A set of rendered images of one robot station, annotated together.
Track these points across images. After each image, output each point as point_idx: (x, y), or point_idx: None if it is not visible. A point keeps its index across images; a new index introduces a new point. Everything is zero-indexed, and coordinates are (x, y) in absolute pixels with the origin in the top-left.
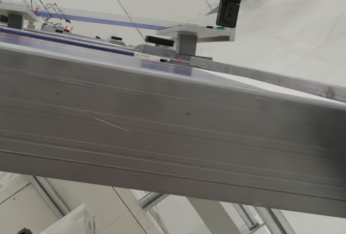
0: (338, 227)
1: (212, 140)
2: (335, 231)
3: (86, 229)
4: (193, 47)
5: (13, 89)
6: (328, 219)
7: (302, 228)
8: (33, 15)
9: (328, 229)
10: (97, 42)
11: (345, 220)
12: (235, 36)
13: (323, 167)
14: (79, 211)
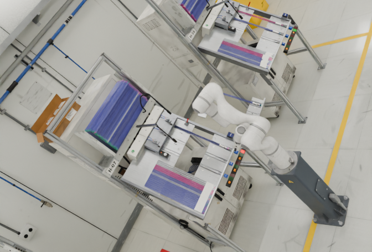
0: (310, 147)
1: (187, 212)
2: (309, 147)
3: None
4: None
5: (175, 206)
6: (312, 140)
7: (306, 137)
8: (213, 101)
9: (309, 144)
10: (251, 66)
11: (313, 146)
12: None
13: (195, 216)
14: None
